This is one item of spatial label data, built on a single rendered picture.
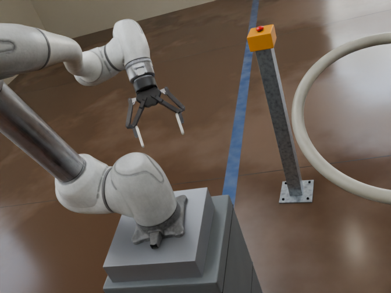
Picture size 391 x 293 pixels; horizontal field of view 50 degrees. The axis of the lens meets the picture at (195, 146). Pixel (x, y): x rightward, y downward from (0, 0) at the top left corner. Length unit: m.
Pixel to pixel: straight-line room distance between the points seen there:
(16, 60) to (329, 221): 1.97
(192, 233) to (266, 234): 1.19
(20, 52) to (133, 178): 0.51
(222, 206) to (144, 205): 0.36
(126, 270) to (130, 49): 0.71
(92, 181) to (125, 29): 0.50
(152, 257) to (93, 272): 1.44
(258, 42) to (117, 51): 0.91
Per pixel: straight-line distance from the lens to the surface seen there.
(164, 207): 1.35
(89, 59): 1.45
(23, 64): 0.99
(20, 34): 0.99
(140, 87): 1.38
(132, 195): 1.29
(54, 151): 1.27
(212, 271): 1.37
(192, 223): 1.41
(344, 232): 2.48
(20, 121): 1.19
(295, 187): 2.67
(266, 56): 2.19
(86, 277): 2.81
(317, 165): 0.99
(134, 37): 1.42
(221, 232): 1.47
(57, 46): 1.08
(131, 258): 1.41
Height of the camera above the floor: 1.82
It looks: 32 degrees down
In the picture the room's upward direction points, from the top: 20 degrees counter-clockwise
